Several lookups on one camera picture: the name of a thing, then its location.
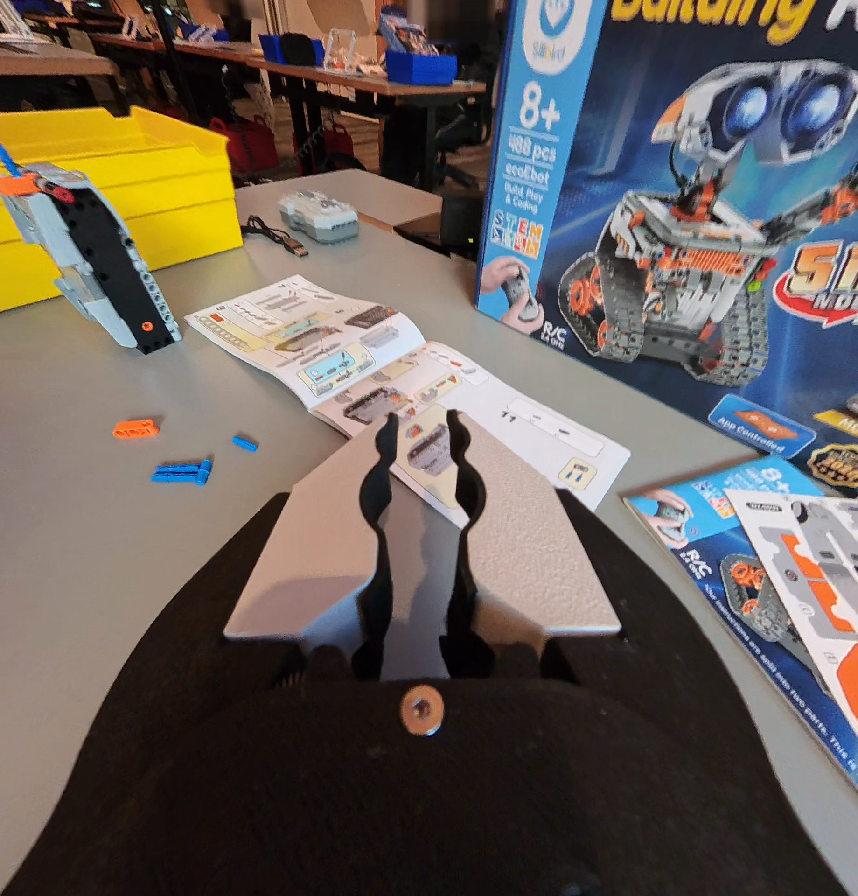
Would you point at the yellow plastic parts bin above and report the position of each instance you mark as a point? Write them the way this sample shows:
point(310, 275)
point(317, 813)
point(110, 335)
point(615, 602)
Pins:
point(156, 175)

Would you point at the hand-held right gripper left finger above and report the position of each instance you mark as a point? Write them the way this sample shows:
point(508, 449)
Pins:
point(303, 560)

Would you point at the instruction booklet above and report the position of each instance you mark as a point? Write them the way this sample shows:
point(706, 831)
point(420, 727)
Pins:
point(296, 329)

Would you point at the blue toy kit box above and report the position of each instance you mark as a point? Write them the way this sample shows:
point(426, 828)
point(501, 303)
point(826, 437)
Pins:
point(404, 35)

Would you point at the wooden table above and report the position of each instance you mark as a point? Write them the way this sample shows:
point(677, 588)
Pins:
point(366, 80)

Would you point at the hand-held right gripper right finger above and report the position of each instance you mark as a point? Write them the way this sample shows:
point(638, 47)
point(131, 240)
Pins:
point(541, 560)

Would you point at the grey black robot body model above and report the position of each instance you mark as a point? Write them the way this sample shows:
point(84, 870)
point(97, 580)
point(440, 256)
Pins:
point(100, 259)

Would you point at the red bag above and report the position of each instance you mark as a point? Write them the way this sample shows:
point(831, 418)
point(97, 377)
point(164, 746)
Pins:
point(247, 143)
point(331, 150)

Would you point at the blue closed booklet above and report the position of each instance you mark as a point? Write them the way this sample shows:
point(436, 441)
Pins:
point(716, 560)

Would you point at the grey battery box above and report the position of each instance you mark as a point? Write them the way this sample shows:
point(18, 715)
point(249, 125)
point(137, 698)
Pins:
point(320, 217)

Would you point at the orange short holed beam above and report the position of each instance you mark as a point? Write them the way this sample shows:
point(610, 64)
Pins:
point(136, 428)

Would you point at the black electronic device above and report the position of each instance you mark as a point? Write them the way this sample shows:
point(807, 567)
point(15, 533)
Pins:
point(450, 224)

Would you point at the sticker sheet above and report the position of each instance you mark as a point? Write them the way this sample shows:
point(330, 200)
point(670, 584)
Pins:
point(807, 560)

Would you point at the clear plastic tray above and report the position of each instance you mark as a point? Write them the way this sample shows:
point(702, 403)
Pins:
point(345, 52)

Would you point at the blue robot kit box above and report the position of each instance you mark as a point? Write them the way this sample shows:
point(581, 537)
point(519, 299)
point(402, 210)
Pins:
point(681, 175)

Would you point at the long grey table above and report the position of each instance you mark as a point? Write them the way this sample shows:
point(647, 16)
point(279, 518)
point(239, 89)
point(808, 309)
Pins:
point(44, 63)

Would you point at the blue plastic bin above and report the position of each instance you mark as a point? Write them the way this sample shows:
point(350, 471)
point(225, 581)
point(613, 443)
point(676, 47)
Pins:
point(275, 49)
point(422, 70)

